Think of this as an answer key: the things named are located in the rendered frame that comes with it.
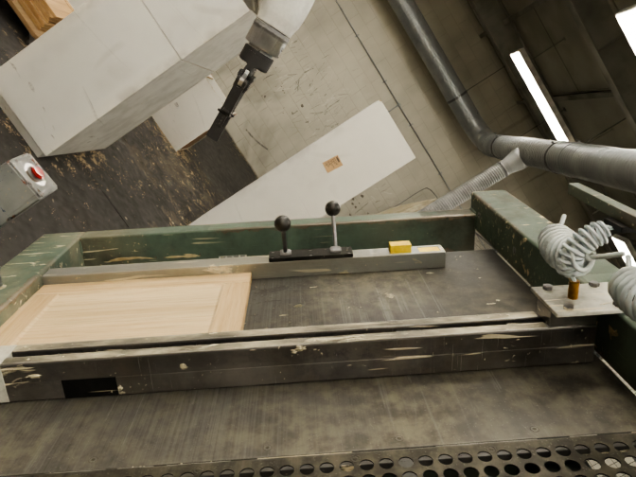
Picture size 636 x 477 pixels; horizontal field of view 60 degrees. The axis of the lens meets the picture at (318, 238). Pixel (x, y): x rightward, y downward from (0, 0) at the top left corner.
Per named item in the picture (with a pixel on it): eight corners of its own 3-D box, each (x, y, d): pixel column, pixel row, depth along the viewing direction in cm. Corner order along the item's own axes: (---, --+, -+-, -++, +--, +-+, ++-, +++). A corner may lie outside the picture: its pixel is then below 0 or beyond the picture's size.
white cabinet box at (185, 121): (158, 106, 627) (208, 70, 617) (187, 149, 637) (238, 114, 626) (144, 105, 583) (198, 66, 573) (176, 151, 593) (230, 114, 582)
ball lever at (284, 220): (277, 251, 133) (273, 212, 123) (293, 250, 133) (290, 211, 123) (277, 263, 130) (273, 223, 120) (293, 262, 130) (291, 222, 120)
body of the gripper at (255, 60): (273, 59, 124) (253, 95, 126) (275, 60, 132) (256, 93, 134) (244, 41, 122) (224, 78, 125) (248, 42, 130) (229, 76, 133)
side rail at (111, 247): (93, 266, 159) (86, 231, 155) (468, 243, 161) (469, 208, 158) (86, 274, 153) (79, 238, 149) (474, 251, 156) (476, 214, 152)
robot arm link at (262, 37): (291, 40, 131) (277, 62, 132) (257, 18, 129) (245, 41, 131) (289, 39, 122) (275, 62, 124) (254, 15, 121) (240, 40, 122)
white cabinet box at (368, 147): (201, 216, 548) (375, 101, 518) (234, 263, 557) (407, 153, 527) (185, 227, 489) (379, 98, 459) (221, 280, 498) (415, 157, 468)
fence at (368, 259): (53, 283, 133) (50, 268, 132) (440, 259, 135) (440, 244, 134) (44, 291, 128) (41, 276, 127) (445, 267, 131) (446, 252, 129)
